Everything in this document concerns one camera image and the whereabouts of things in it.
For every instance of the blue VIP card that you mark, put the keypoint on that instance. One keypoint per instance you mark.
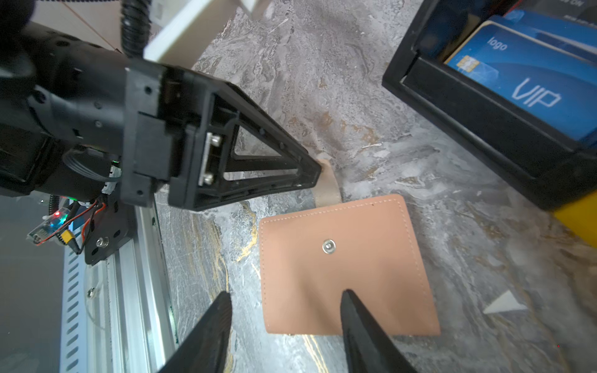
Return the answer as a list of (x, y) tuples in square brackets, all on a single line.
[(550, 77)]

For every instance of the yellow plastic bin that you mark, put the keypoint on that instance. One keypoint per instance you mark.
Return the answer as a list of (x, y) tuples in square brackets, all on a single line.
[(581, 217)]

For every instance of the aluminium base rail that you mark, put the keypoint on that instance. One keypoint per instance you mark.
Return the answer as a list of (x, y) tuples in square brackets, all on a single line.
[(117, 315)]

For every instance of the black plastic bin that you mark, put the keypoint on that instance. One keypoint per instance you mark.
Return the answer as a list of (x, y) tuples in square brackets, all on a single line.
[(538, 161)]

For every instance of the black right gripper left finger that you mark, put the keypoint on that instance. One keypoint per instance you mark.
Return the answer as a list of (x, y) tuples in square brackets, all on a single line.
[(205, 348)]

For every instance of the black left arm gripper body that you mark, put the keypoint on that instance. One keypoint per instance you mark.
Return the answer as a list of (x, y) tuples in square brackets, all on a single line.
[(75, 116)]

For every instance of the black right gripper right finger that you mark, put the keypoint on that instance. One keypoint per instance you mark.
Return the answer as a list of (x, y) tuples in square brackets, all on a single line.
[(368, 348)]

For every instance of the tan leather card holder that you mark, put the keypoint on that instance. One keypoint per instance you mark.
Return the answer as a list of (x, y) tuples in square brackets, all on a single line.
[(309, 258)]

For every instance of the finger of the black triangular left gripper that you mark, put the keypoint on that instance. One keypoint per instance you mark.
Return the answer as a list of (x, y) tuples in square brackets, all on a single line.
[(231, 149)]

